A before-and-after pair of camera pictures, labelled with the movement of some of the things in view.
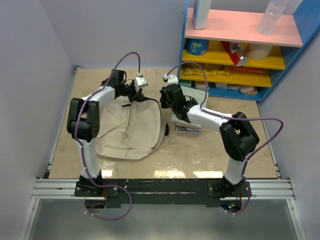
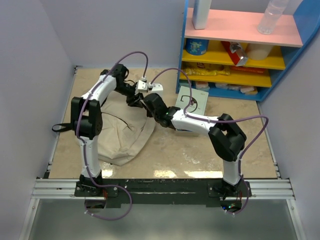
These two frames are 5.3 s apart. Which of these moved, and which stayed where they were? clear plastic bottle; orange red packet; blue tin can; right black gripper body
Moved: right black gripper body
Stayed: orange red packet; blue tin can; clear plastic bottle
